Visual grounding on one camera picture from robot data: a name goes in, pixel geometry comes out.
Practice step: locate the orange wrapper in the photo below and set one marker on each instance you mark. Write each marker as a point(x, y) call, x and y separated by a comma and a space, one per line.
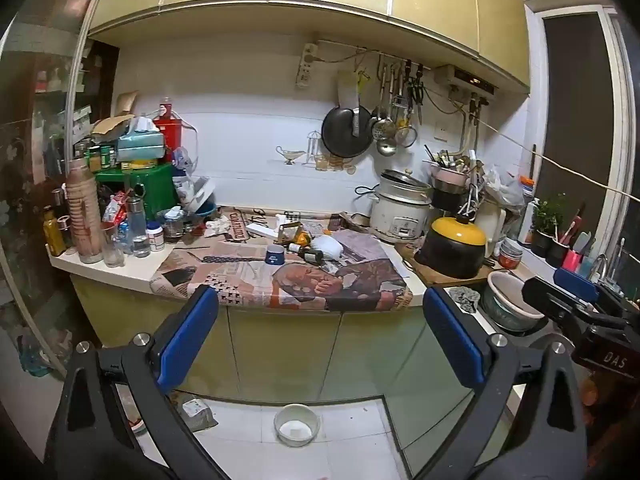
point(303, 237)

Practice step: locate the pink toothbrush cup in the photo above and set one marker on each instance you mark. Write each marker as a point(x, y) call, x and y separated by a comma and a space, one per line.
point(571, 260)

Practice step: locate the white flat box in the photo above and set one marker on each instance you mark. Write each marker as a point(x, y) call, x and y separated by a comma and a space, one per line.
point(260, 231)

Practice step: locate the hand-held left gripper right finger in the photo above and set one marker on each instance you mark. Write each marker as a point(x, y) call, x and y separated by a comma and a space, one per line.
point(452, 330)

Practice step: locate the clear drinking glass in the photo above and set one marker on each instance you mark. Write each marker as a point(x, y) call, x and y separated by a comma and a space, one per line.
point(113, 250)

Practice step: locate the white crumpled plastic bag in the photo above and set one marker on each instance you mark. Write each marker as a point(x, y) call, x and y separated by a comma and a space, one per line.
point(329, 248)

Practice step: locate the white and green bowl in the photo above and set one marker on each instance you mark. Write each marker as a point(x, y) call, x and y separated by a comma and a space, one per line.
point(507, 300)

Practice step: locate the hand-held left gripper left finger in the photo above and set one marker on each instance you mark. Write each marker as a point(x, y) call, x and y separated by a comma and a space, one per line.
point(192, 330)

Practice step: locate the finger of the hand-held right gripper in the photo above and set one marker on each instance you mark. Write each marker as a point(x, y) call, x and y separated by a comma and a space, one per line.
point(547, 297)
point(575, 282)

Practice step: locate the white jar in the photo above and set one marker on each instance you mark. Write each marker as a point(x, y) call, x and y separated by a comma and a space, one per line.
point(155, 239)

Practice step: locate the black wok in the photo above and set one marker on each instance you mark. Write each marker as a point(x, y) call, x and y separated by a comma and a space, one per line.
point(342, 135)

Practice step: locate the white wall-mounted appliance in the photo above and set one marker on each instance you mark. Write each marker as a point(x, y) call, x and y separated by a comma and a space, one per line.
point(465, 82)

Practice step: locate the white power strip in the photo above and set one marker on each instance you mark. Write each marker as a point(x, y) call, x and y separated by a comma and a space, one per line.
point(306, 67)

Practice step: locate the black pot with yellow lid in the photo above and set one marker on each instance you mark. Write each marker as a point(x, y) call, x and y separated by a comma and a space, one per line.
point(452, 252)

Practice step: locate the metal cleaver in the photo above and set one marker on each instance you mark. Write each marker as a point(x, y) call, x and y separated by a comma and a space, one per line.
point(348, 90)

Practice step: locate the small brown bottle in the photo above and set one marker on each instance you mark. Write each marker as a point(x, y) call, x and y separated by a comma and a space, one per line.
point(294, 248)

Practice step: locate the pink pot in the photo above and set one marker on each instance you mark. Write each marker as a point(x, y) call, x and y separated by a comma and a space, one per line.
point(447, 180)

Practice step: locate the white jug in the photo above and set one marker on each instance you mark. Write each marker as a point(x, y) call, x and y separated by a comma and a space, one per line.
point(489, 225)

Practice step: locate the white plastic bucket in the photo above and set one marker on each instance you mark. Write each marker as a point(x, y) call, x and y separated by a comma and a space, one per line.
point(296, 427)

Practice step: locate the clear plastic bottle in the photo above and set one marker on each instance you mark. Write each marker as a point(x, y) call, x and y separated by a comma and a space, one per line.
point(137, 230)

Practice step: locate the red canister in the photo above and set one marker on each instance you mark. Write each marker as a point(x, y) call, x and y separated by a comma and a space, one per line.
point(167, 130)

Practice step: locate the grey plastic parcel bag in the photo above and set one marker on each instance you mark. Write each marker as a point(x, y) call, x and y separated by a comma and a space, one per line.
point(199, 414)

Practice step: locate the metal ladle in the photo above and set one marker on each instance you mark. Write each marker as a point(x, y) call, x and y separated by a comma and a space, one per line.
point(386, 148)

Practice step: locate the black scissors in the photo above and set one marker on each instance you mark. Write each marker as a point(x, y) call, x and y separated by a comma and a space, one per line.
point(417, 92)

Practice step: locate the clear glass bottle black cap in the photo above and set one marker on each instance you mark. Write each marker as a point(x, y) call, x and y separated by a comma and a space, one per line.
point(313, 256)

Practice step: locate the potted green plant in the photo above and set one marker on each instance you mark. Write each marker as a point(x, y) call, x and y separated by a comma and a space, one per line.
point(547, 217)

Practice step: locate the yellow upper cabinets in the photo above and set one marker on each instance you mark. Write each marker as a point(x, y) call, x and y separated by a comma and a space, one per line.
point(310, 5)

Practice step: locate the stack of paper cups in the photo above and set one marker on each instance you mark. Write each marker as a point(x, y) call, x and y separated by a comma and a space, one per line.
point(82, 215)

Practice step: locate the wooden cutting board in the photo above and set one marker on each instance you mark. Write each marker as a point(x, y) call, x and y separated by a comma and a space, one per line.
point(430, 275)

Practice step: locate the window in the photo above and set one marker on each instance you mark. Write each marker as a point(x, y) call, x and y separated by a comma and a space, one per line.
point(575, 110)

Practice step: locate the teal tissue box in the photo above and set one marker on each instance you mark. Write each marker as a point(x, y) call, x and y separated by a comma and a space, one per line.
point(140, 146)

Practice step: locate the dark shelf unit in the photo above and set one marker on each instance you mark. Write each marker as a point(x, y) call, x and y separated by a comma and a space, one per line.
point(35, 160)

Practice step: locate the metal skimmer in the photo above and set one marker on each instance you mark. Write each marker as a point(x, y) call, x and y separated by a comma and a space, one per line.
point(382, 129)

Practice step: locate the yellow bottle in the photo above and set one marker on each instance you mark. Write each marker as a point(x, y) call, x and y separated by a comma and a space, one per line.
point(52, 235)

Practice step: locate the white wall outlet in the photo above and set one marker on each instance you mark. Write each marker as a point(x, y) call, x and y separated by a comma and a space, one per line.
point(442, 131)

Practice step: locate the brown cardboard pieces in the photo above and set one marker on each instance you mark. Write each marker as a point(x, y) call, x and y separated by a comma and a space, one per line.
point(112, 125)

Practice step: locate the blue cup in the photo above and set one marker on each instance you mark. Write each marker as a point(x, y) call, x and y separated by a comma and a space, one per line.
point(275, 256)

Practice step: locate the metal faucet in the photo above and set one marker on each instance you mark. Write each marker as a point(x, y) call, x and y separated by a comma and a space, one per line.
point(600, 262)

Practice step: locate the translucent plastic bag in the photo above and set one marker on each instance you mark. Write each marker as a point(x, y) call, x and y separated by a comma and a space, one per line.
point(505, 190)

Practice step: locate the white rice cooker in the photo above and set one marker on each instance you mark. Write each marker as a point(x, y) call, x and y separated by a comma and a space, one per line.
point(400, 215)

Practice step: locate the newspaper sheet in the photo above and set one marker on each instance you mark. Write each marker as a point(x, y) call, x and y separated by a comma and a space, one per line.
point(235, 275)

